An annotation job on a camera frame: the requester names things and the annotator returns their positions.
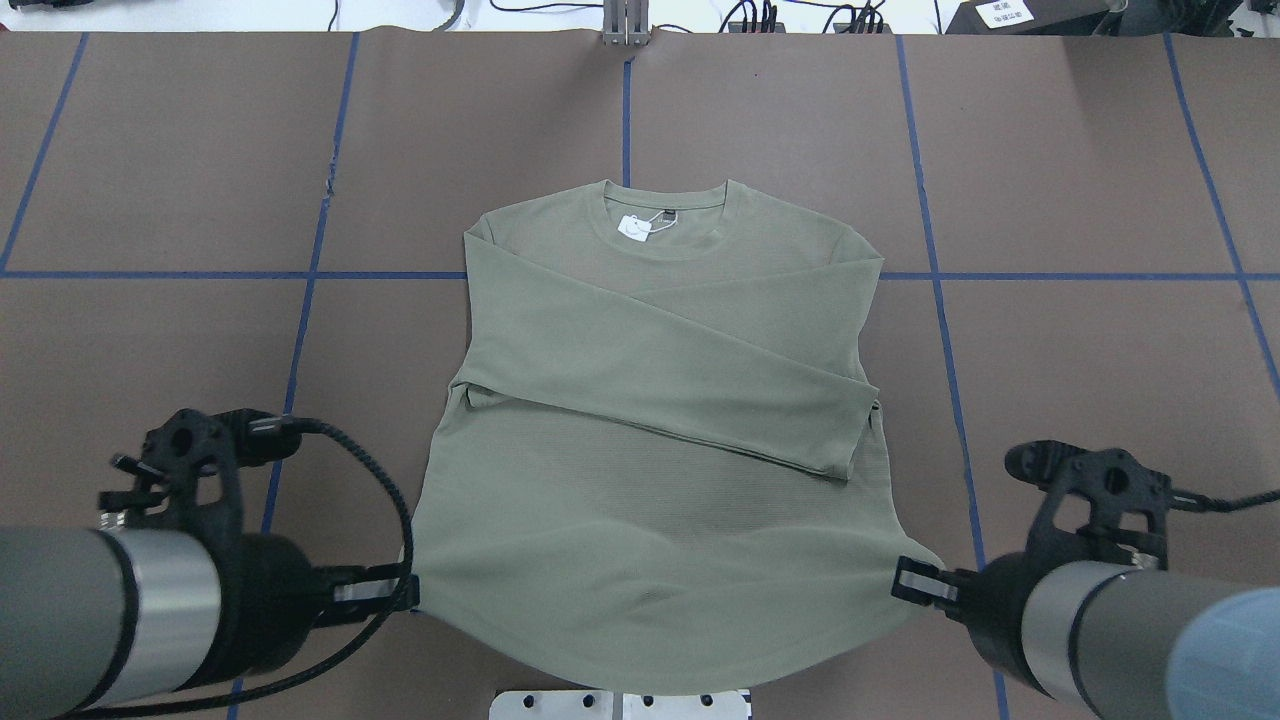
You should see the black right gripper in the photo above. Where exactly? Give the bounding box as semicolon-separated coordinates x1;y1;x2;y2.
891;439;1172;682

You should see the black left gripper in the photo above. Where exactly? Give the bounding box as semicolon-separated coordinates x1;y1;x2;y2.
99;407;421;691

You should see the olive green long-sleeve shirt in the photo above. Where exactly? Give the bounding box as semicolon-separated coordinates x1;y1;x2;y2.
412;181;938;694

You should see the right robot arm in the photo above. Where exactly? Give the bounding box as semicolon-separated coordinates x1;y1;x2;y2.
891;439;1277;719

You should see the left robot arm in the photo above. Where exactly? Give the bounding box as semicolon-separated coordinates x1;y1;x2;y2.
1;407;420;719

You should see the white paper hang tag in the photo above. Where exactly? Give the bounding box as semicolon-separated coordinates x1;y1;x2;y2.
617;215;653;242

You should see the black box with label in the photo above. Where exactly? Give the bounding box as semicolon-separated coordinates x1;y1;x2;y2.
943;1;1128;36

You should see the black braided left gripper cable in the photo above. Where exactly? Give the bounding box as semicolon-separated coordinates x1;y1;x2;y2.
60;418;416;720

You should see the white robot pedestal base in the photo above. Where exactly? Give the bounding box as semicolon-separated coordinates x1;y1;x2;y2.
488;689;754;719

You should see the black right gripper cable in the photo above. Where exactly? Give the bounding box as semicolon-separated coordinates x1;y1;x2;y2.
1170;486;1280;512

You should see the silver camera stand post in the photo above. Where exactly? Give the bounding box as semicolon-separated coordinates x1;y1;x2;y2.
600;0;652;47

